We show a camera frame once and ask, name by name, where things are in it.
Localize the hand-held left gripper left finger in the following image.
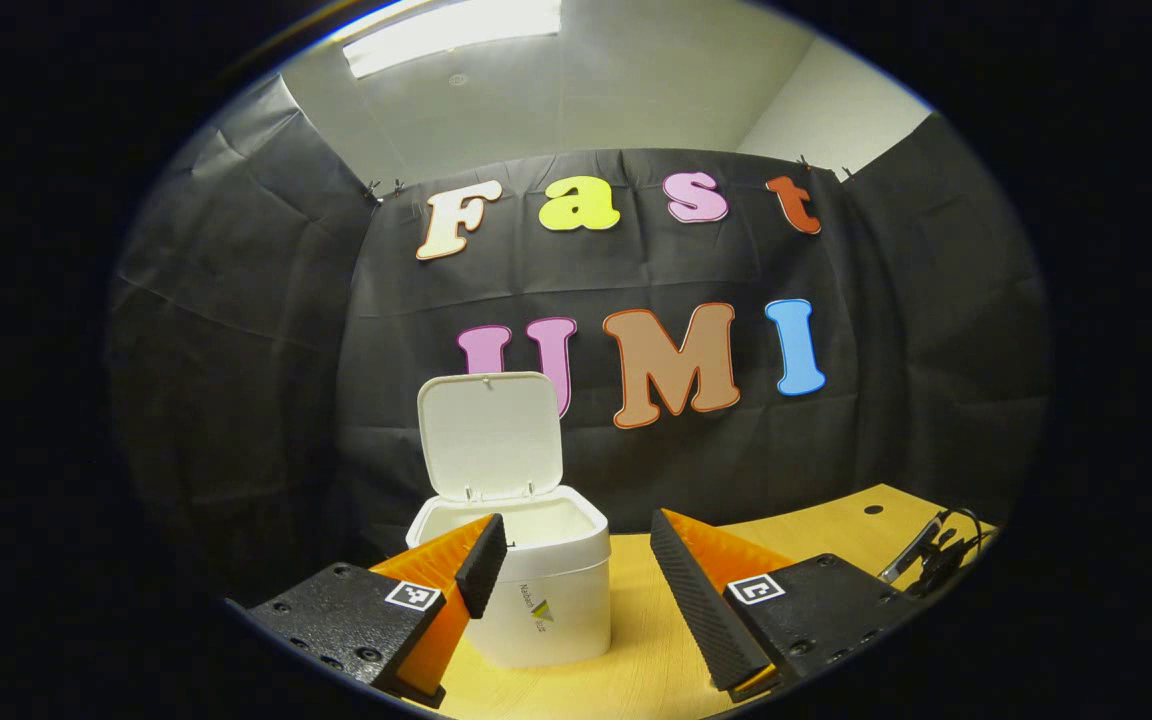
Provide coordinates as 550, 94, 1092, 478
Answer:
246, 512, 510, 711

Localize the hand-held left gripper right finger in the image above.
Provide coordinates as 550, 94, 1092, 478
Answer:
648, 507, 925, 704

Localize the white desktop garbage bin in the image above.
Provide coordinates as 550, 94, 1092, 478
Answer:
406, 370, 613, 670

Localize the wooden desktop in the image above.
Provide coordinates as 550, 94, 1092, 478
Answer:
426, 483, 999, 720

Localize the black backdrop cloth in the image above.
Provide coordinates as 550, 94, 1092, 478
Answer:
106, 75, 1049, 601

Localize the ceiling light panel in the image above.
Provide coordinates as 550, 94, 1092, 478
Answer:
341, 0, 564, 81

